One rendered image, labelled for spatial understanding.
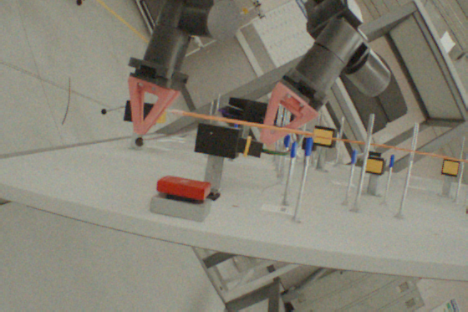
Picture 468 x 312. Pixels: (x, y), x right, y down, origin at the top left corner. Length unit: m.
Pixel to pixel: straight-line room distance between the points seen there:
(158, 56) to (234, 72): 7.75
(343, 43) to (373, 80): 0.08
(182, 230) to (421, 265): 0.24
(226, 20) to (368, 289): 7.27
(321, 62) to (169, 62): 0.21
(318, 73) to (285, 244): 0.30
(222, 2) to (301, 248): 0.34
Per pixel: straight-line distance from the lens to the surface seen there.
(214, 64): 8.57
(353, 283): 7.81
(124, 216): 0.53
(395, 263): 0.53
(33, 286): 0.80
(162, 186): 0.55
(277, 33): 8.54
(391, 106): 1.85
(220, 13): 0.69
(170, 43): 0.74
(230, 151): 0.73
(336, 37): 0.75
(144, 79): 0.74
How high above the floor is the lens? 1.24
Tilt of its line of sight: 6 degrees down
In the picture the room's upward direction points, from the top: 63 degrees clockwise
